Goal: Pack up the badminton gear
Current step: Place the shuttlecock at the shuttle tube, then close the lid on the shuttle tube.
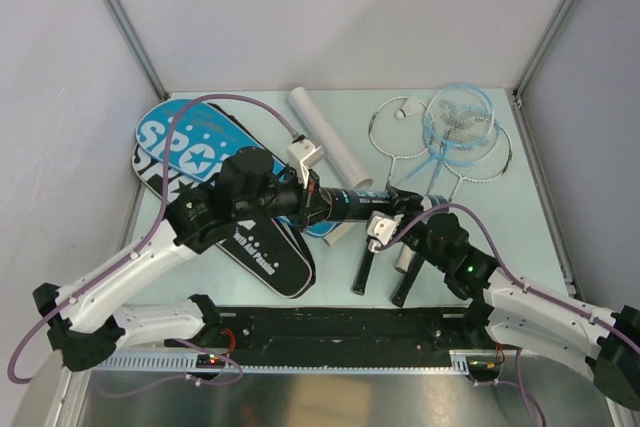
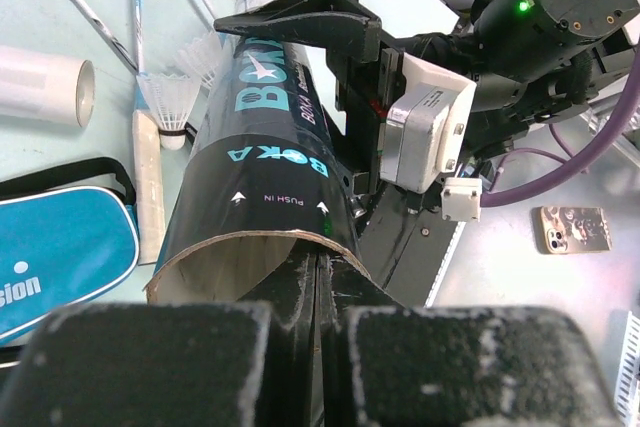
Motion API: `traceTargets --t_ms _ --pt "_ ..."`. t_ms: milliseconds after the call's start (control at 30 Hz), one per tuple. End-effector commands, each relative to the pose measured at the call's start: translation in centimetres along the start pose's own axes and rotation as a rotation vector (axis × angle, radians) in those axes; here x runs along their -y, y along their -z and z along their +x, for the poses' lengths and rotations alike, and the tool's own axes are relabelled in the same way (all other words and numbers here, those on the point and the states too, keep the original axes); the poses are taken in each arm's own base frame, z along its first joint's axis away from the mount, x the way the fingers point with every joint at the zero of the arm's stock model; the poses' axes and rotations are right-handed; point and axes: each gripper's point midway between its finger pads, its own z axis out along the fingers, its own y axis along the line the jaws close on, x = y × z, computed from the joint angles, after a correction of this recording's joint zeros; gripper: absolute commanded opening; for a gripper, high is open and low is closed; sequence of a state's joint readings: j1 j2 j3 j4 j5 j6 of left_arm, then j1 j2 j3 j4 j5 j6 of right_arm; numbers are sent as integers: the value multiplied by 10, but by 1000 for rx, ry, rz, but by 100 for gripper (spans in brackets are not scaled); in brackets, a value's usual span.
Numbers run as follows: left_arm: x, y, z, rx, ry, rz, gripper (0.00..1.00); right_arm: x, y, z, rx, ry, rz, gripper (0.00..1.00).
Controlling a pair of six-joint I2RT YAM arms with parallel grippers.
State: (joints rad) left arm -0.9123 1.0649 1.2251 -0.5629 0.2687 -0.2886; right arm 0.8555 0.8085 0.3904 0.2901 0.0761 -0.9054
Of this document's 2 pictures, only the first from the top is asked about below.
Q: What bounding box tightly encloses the black shuttlecock tube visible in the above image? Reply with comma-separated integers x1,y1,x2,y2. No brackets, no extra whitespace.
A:
319,187,447,222

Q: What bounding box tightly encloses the black racket bag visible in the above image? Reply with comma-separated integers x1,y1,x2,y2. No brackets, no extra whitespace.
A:
162,174,316,298

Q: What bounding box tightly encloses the light blue racket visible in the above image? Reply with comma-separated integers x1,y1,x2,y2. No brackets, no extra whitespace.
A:
350,81,494,296

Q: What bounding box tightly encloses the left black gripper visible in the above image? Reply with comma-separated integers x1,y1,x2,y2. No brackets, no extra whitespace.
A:
236,164,339,233

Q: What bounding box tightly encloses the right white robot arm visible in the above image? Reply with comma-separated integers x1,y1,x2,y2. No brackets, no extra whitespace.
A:
389,190,639,411

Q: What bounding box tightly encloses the blue white racket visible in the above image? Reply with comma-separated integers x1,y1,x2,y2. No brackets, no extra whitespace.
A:
399,105,496,194

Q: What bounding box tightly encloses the aluminium frame post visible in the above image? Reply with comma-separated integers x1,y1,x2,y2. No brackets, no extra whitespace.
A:
102,0,168,100
512,0,609,108

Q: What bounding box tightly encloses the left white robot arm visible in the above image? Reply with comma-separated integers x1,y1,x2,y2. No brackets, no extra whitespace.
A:
33,147,315,372

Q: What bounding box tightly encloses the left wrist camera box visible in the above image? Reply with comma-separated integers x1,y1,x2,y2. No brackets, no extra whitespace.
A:
287,135,324,187

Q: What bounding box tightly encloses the white racket left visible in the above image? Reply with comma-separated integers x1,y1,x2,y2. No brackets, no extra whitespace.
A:
323,96,436,248

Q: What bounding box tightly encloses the shuttlecock on white racket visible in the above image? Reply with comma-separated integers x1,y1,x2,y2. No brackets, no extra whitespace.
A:
395,97,424,120

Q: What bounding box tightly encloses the blue racket bag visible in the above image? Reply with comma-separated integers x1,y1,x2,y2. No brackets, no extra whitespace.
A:
136,98,340,237

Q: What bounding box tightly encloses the right aluminium frame post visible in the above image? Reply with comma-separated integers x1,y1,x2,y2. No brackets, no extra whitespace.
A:
512,0,609,108

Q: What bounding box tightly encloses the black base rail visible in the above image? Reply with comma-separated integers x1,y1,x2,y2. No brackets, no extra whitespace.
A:
167,304,541,368

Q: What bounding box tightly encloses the white shuttlecock tube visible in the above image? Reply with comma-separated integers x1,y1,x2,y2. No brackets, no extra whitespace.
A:
287,87,373,189

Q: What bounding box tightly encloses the left aluminium frame post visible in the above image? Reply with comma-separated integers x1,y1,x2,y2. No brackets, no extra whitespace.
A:
102,0,168,100

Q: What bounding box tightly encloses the grey cable duct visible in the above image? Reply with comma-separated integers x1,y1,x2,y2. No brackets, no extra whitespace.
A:
94,349,469,375

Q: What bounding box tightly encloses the white black racket right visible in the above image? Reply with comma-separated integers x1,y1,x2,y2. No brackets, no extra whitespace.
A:
391,121,513,307

